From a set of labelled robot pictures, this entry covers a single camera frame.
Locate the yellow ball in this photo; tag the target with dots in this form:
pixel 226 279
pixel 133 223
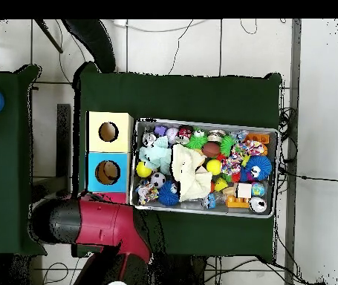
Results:
pixel 142 169

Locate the dark slanted rod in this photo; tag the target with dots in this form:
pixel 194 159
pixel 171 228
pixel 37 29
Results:
pixel 48 35

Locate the silver drink can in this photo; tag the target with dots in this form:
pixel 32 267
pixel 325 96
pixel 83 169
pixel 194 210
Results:
pixel 257 205

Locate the black upright panel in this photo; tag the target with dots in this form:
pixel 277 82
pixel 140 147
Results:
pixel 63 142

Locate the mint green cloth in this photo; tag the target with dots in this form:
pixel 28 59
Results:
pixel 153 156

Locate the shallow clear mesh bin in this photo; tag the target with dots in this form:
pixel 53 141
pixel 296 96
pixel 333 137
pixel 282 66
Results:
pixel 139 126

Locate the wooden three-hole box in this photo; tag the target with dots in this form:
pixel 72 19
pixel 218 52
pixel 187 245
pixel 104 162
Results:
pixel 97 142

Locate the cream yellow cloth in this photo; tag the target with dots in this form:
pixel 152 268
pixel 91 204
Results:
pixel 186 172

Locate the brown toy football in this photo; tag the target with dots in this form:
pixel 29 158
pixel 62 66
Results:
pixel 210 149

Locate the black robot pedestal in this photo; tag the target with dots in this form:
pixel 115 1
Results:
pixel 183 271

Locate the small soccer ball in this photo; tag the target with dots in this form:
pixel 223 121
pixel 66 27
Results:
pixel 158 179

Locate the dark green tablecloth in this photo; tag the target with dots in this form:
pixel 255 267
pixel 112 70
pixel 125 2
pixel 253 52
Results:
pixel 171 98

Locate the person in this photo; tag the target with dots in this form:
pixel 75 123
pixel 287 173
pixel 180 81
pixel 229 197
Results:
pixel 97 44

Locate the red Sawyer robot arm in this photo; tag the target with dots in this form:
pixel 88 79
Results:
pixel 97 219

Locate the small baseball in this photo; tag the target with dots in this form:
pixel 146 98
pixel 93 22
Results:
pixel 171 134

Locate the green spiky ball with eye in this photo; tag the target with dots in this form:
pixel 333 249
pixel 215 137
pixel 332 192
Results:
pixel 197 141

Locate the blue spiky ball with eyes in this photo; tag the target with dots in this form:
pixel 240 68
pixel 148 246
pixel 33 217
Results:
pixel 166 194
pixel 260 164

